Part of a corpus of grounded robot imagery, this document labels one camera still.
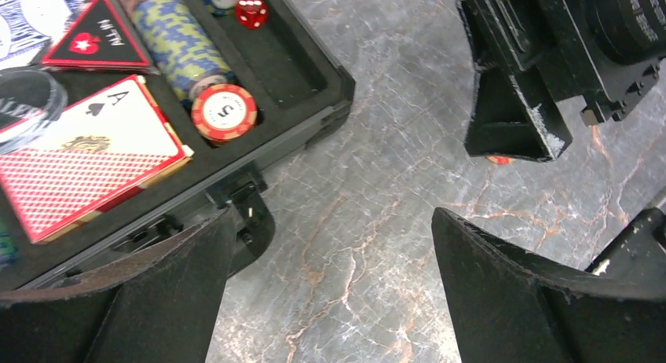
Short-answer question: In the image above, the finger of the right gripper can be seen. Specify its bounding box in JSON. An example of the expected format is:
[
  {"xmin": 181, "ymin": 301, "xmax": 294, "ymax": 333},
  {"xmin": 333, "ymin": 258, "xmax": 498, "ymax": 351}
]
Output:
[{"xmin": 464, "ymin": 67, "xmax": 573, "ymax": 163}]

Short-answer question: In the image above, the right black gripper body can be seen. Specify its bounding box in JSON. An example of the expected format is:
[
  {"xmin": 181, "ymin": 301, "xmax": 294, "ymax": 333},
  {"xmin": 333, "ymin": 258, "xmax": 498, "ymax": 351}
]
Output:
[{"xmin": 458, "ymin": 0, "xmax": 665, "ymax": 125}]

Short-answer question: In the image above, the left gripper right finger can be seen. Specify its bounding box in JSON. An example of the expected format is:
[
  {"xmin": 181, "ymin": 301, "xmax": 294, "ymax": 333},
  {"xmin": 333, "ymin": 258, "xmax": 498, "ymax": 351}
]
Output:
[{"xmin": 431, "ymin": 207, "xmax": 665, "ymax": 362}]

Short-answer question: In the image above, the small red die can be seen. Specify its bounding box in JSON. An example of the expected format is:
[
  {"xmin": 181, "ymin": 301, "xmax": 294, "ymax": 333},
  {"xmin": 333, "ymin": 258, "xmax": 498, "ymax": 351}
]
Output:
[{"xmin": 235, "ymin": 0, "xmax": 268, "ymax": 29}]

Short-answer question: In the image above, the teal poker chip roll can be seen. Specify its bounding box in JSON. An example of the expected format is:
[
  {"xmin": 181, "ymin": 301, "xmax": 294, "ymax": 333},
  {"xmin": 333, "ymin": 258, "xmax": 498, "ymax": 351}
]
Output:
[{"xmin": 0, "ymin": 221, "xmax": 20, "ymax": 270}]

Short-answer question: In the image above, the black poker carrying case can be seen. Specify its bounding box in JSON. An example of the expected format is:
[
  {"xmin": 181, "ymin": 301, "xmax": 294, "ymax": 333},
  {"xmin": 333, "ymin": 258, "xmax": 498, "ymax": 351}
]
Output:
[{"xmin": 1, "ymin": 0, "xmax": 355, "ymax": 292}]

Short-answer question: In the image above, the blue playing card deck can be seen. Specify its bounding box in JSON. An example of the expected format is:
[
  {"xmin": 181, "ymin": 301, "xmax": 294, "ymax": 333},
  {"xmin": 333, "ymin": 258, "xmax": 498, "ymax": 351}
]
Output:
[{"xmin": 1, "ymin": 0, "xmax": 85, "ymax": 69}]

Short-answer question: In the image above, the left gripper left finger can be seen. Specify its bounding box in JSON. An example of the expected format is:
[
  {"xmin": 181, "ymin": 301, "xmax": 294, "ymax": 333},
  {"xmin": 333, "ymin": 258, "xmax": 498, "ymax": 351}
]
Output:
[{"xmin": 1, "ymin": 210, "xmax": 236, "ymax": 362}]

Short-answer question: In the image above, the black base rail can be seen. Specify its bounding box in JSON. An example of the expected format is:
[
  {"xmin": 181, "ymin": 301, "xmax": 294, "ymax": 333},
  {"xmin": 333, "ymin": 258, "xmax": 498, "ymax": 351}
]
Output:
[{"xmin": 586, "ymin": 189, "xmax": 665, "ymax": 285}]

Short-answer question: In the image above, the clear round disc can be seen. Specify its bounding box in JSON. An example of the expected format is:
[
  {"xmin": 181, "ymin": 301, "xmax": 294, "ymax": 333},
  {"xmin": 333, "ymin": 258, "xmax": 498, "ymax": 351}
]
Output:
[{"xmin": 1, "ymin": 67, "xmax": 68, "ymax": 155}]

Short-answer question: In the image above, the red playing card deck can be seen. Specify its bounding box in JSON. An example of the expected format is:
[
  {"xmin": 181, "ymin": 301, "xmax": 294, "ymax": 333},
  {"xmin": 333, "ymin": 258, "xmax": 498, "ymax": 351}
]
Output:
[{"xmin": 1, "ymin": 75, "xmax": 194, "ymax": 244}]

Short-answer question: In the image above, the green blue chip roll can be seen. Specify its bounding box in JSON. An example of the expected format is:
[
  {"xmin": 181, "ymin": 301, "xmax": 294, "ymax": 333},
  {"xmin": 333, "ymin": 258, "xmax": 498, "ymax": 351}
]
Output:
[{"xmin": 131, "ymin": 0, "xmax": 236, "ymax": 106}]

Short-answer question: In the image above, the red white poker chip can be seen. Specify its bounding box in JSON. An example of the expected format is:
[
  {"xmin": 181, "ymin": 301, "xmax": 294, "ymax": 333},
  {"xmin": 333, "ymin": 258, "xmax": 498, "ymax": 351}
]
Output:
[
  {"xmin": 486, "ymin": 156, "xmax": 515, "ymax": 166},
  {"xmin": 191, "ymin": 84, "xmax": 258, "ymax": 145}
]

